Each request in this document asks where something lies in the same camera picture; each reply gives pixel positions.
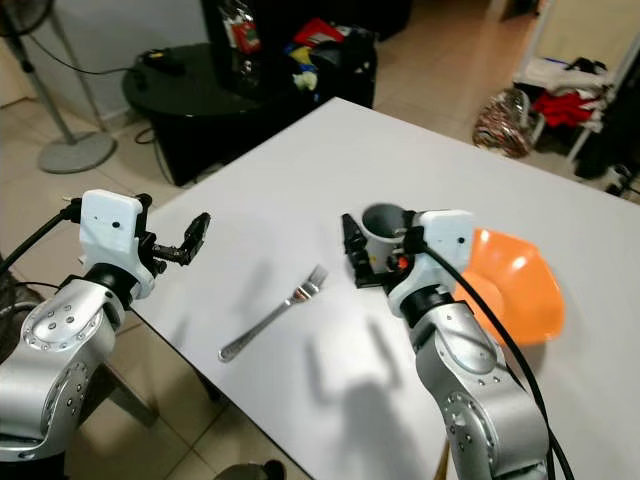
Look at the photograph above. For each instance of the red cloth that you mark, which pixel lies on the red cloth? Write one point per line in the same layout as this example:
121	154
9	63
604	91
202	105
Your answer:
565	105

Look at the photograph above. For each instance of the patterned fabric bag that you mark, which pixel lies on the patterned fabric bag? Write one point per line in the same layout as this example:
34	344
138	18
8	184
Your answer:
500	125

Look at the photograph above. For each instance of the black table leg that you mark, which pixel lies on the black table leg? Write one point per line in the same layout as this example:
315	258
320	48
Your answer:
212	388

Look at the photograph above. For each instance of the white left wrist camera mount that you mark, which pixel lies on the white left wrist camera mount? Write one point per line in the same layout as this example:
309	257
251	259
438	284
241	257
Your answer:
110	228

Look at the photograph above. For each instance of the grey white mug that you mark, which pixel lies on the grey white mug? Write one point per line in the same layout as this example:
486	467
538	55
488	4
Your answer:
385	217

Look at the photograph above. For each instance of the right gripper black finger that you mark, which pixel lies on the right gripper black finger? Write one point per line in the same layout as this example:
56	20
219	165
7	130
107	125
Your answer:
412	233
353	235

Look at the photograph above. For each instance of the black bag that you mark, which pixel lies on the black bag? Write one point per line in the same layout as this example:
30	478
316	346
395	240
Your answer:
350	70

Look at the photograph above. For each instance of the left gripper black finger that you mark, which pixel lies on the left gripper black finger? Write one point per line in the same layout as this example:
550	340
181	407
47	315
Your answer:
187	240
203	230

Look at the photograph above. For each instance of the grey robot foot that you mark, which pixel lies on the grey robot foot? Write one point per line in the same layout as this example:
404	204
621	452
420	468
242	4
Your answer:
250	472

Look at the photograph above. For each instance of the white shelf rack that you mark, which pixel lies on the white shelf rack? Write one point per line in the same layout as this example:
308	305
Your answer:
545	72

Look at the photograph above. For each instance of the red flat package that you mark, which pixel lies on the red flat package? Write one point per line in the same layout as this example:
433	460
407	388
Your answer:
315	32

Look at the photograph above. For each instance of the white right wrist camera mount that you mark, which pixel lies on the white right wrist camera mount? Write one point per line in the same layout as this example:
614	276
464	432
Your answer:
445	240

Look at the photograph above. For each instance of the small black device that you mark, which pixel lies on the small black device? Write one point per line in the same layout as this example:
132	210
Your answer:
163	66

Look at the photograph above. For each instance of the black cabinet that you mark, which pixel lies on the black cabinet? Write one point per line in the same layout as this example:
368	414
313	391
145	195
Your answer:
360	15

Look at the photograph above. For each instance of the black round side table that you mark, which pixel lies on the black round side table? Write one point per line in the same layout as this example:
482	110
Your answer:
190	110

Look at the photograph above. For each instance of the black shelf unit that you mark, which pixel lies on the black shelf unit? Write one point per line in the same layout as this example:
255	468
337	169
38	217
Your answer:
615	130

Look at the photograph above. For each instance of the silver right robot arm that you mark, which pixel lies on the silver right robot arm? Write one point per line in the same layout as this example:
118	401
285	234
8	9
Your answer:
470	390

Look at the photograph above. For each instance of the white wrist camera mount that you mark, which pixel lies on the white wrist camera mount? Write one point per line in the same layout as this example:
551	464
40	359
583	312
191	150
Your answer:
445	240
110	228

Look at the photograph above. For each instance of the clear bottle with red label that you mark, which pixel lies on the clear bottle with red label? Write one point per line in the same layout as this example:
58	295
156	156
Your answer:
243	40

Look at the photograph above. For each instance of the silver metal fork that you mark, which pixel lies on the silver metal fork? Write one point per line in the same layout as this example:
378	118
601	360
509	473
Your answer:
272	315

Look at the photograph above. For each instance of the yellow blue toy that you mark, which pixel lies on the yellow blue toy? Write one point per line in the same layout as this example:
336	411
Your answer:
303	72

